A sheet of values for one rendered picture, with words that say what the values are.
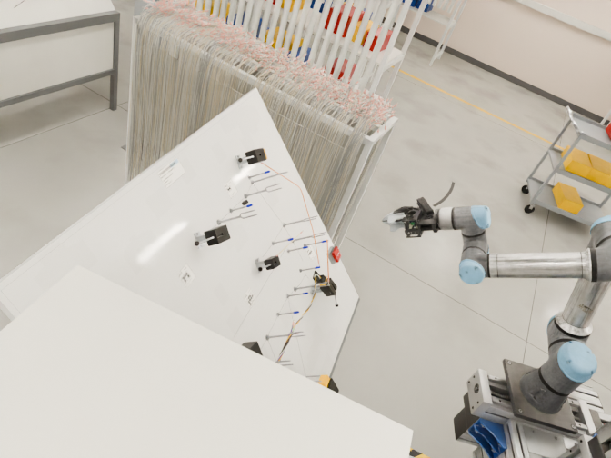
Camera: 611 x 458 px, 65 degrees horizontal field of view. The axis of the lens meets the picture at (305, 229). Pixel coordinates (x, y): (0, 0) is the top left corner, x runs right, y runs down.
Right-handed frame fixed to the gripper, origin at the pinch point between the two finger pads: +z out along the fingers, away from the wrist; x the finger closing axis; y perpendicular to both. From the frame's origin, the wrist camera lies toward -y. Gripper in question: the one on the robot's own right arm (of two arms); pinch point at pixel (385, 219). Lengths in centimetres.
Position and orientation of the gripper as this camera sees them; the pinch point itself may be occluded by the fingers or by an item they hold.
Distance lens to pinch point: 173.9
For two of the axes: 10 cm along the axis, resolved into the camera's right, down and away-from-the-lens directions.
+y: -4.1, 5.7, -7.1
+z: -8.5, 0.5, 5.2
